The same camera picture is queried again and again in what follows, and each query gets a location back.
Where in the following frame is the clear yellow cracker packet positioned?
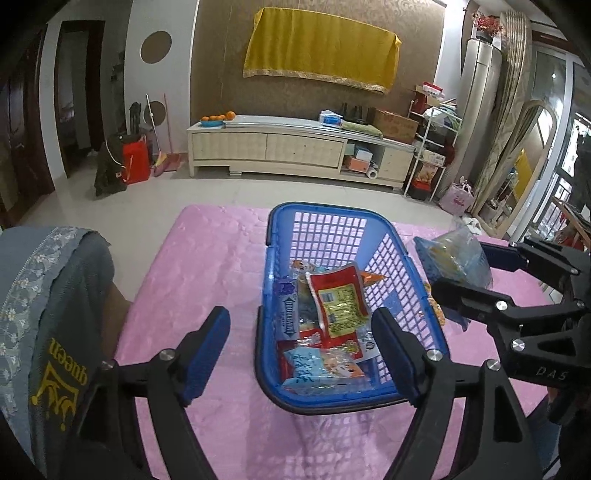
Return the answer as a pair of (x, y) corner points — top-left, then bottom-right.
(413, 216), (495, 297)

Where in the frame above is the white mop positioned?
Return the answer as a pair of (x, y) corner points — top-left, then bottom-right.
(145, 93), (163, 158)

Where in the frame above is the red flower vase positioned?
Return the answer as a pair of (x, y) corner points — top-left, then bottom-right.
(471, 11), (504, 45)

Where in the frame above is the red and yellow snack packet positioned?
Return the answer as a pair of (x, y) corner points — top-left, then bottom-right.
(304, 261), (372, 338)

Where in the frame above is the arched standing mirror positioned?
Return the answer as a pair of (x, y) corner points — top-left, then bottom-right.
(477, 99), (559, 232)

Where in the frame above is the grey lace-trimmed cloth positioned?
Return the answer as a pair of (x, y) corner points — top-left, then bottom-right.
(0, 226), (116, 468)

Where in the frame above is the standing air conditioner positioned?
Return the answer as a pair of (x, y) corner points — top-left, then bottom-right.
(450, 38), (503, 186)

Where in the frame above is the yellow cloth cover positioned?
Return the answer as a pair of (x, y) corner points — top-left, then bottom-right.
(242, 6), (402, 97)

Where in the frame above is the pink quilted blanket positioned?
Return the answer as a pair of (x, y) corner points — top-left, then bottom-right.
(113, 205), (562, 480)

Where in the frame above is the black router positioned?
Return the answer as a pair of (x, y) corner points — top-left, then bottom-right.
(340, 103), (378, 125)

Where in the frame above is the cream low cabinet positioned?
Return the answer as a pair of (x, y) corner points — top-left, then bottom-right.
(187, 114), (417, 191)

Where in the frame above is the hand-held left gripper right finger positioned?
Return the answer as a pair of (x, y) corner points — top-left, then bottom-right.
(371, 308), (544, 480)

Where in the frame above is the blue plastic basket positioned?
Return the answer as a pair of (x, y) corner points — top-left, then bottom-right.
(254, 201), (451, 416)

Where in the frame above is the black bag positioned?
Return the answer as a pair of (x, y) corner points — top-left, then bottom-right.
(93, 133), (130, 199)

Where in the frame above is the wooden drying rack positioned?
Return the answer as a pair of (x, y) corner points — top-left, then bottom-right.
(551, 196), (591, 251)

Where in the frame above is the clear cartoon snack packet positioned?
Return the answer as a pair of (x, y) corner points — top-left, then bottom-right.
(290, 259), (324, 278)

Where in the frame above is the light blue snack packet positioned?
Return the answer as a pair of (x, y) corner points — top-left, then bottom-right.
(281, 346), (366, 387)

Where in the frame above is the pink bag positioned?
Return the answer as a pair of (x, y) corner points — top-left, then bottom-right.
(438, 180), (476, 217)

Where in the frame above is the dark wooden door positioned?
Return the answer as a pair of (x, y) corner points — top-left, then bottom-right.
(0, 27), (57, 228)

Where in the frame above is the green folded cloth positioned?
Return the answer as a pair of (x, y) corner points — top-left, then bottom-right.
(339, 120), (384, 140)

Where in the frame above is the brown round wall disc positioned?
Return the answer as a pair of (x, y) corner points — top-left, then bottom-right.
(140, 30), (173, 64)

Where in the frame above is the blue striped snack packet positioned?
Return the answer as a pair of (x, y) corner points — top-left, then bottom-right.
(272, 279), (301, 343)

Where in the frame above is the white wire rack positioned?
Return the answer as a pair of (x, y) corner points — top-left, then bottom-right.
(403, 94), (463, 202)

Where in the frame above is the brown cardboard box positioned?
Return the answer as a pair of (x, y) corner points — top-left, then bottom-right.
(371, 108), (420, 144)

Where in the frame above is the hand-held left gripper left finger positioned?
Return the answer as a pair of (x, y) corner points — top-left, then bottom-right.
(65, 306), (232, 480)

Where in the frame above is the red bag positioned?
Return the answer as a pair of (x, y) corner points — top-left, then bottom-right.
(120, 139), (152, 186)

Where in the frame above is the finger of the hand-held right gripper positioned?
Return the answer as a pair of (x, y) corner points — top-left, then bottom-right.
(479, 237), (591, 296)
(429, 276), (587, 384)

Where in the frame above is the beige patterned curtain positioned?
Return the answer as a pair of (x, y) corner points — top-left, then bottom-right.
(475, 8), (534, 219)

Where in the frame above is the dark wooden door frame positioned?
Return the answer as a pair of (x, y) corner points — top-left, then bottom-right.
(54, 20), (106, 179)

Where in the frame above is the red and white box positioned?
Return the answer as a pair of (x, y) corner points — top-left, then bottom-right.
(413, 82), (444, 112)

